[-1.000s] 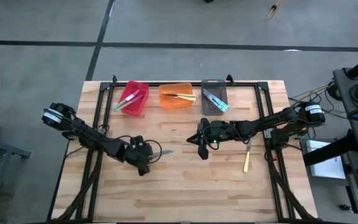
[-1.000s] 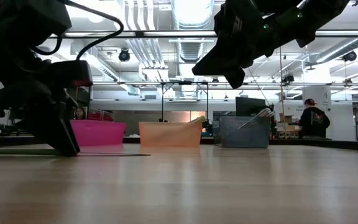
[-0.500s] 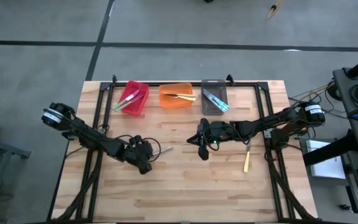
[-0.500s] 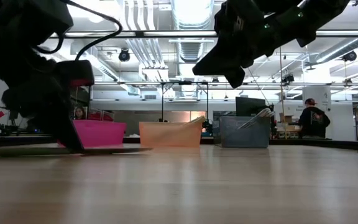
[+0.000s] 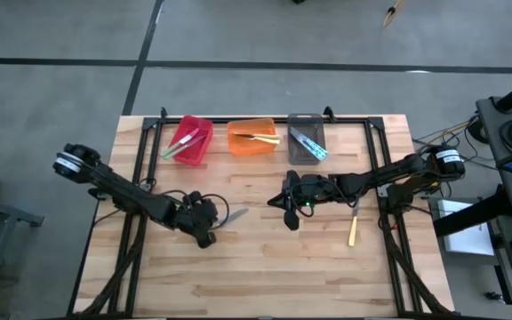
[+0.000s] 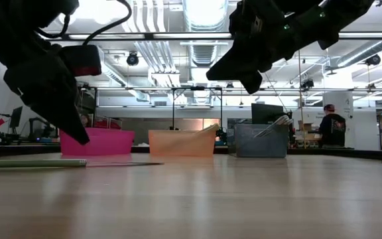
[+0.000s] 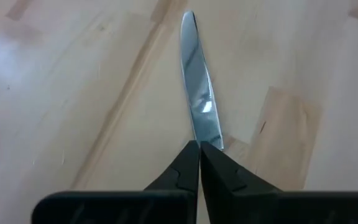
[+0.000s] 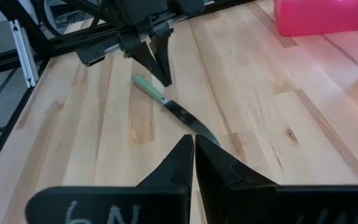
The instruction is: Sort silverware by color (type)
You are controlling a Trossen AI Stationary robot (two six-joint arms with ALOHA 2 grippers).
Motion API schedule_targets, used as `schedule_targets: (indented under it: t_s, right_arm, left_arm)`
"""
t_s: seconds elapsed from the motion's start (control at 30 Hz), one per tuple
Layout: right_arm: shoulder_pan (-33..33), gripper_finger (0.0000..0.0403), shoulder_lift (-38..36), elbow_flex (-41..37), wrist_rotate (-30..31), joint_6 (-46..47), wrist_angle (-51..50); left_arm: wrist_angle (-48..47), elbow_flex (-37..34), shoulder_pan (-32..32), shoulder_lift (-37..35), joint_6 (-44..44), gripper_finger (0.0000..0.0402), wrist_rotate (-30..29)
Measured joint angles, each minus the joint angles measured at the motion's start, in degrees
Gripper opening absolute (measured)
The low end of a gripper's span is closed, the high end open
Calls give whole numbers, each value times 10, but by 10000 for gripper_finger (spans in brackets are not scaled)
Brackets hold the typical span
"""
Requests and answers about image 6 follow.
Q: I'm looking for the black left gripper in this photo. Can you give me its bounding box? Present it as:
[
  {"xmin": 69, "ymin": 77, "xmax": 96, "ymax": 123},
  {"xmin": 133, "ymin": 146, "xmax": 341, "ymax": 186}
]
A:
[{"xmin": 3, "ymin": 58, "xmax": 91, "ymax": 146}]

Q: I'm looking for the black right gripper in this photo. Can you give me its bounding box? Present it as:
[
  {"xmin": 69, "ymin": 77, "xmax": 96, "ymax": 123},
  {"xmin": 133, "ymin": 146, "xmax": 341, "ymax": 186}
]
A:
[{"xmin": 205, "ymin": 13, "xmax": 341, "ymax": 95}]

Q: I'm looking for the green-handled table knife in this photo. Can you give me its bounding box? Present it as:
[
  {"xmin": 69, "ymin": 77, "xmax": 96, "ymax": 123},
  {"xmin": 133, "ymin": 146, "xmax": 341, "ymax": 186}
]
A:
[{"xmin": 0, "ymin": 159, "xmax": 164, "ymax": 168}]

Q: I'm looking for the blue patterned-handle table knife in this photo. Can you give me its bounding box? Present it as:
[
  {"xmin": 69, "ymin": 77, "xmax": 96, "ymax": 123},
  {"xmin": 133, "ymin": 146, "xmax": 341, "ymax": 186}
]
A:
[
  {"xmin": 253, "ymin": 119, "xmax": 290, "ymax": 139},
  {"xmin": 260, "ymin": 116, "xmax": 293, "ymax": 135},
  {"xmin": 270, "ymin": 114, "xmax": 294, "ymax": 127}
]

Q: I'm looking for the person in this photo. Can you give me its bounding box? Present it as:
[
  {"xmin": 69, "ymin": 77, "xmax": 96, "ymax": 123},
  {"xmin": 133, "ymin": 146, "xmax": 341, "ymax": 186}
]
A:
[
  {"xmin": 318, "ymin": 104, "xmax": 347, "ymax": 149},
  {"xmin": 79, "ymin": 113, "xmax": 92, "ymax": 129}
]

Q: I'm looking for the dark shelving unit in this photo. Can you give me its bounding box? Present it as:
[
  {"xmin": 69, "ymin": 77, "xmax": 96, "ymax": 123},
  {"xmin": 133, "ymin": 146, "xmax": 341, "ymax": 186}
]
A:
[{"xmin": 77, "ymin": 88, "xmax": 98, "ymax": 116}]

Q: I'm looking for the red plastic bin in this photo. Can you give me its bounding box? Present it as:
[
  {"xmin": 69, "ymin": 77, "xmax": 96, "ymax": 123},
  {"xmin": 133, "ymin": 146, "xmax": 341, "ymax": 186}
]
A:
[{"xmin": 59, "ymin": 127, "xmax": 136, "ymax": 157}]

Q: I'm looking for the small black monitor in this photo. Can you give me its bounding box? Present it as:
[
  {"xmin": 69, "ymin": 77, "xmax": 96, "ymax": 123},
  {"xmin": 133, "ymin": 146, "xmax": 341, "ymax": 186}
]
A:
[{"xmin": 8, "ymin": 106, "xmax": 24, "ymax": 134}]

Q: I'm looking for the black ceiling spotlight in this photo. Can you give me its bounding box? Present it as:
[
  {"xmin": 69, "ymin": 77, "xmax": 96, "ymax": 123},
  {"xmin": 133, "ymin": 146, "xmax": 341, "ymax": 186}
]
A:
[
  {"xmin": 300, "ymin": 78, "xmax": 315, "ymax": 92},
  {"xmin": 364, "ymin": 53, "xmax": 382, "ymax": 67},
  {"xmin": 125, "ymin": 50, "xmax": 141, "ymax": 67}
]

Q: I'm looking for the black horizontal beam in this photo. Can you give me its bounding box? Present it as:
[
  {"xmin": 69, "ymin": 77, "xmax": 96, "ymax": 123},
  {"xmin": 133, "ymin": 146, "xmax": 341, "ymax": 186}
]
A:
[{"xmin": 44, "ymin": 32, "xmax": 382, "ymax": 42}]

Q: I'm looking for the grey plastic bin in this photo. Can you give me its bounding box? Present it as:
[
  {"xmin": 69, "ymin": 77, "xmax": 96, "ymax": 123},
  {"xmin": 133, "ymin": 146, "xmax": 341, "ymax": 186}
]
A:
[{"xmin": 233, "ymin": 123, "xmax": 290, "ymax": 159}]

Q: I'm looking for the cardboard box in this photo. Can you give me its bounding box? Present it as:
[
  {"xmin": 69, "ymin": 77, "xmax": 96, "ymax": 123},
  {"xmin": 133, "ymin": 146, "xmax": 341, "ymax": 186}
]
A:
[{"xmin": 296, "ymin": 119, "xmax": 315, "ymax": 134}]

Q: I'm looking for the orange plastic bin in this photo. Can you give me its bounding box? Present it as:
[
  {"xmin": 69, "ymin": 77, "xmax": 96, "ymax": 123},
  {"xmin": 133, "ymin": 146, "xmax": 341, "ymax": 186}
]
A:
[{"xmin": 148, "ymin": 129, "xmax": 217, "ymax": 157}]

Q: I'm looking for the white pillar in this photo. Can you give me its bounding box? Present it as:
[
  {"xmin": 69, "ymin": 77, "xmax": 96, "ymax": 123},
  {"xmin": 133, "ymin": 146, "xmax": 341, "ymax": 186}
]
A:
[{"xmin": 322, "ymin": 91, "xmax": 357, "ymax": 149}]

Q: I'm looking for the silver round ceiling duct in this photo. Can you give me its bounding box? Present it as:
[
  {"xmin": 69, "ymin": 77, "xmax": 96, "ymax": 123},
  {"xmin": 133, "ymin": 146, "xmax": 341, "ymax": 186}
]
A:
[
  {"xmin": 181, "ymin": 0, "xmax": 229, "ymax": 67},
  {"xmin": 336, "ymin": 39, "xmax": 382, "ymax": 68}
]

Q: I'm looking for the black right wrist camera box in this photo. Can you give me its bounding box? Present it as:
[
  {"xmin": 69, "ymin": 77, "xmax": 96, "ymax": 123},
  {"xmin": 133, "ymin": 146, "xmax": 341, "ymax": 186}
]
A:
[{"xmin": 228, "ymin": 0, "xmax": 287, "ymax": 38}]

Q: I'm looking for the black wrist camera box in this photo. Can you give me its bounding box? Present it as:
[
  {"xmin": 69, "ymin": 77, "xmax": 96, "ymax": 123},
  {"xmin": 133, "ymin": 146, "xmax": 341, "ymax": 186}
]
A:
[
  {"xmin": 228, "ymin": 0, "xmax": 287, "ymax": 38},
  {"xmin": 59, "ymin": 44, "xmax": 103, "ymax": 78}
]

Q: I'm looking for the yellow cable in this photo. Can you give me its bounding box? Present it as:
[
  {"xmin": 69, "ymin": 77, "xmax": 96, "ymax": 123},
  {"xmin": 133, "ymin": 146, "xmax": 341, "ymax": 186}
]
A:
[{"xmin": 295, "ymin": 49, "xmax": 307, "ymax": 149}]

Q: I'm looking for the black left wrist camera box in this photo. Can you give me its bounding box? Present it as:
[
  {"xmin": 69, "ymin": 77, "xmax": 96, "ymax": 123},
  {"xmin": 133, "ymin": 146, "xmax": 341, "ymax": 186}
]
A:
[{"xmin": 59, "ymin": 44, "xmax": 103, "ymax": 78}]

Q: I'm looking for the white ceiling duct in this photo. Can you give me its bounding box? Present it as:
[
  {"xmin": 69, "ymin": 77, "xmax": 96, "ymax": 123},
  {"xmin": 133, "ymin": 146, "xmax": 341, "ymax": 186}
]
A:
[{"xmin": 101, "ymin": 49, "xmax": 152, "ymax": 103}]

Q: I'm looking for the black background frame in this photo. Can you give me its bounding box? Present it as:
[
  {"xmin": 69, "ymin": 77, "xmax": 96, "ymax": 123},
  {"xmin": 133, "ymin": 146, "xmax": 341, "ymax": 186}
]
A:
[{"xmin": 78, "ymin": 86, "xmax": 382, "ymax": 131}]

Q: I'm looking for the black left camera cable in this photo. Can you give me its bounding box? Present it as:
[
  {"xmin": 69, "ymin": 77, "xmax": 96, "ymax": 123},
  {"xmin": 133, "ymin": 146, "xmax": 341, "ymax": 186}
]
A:
[{"xmin": 35, "ymin": 0, "xmax": 133, "ymax": 46}]

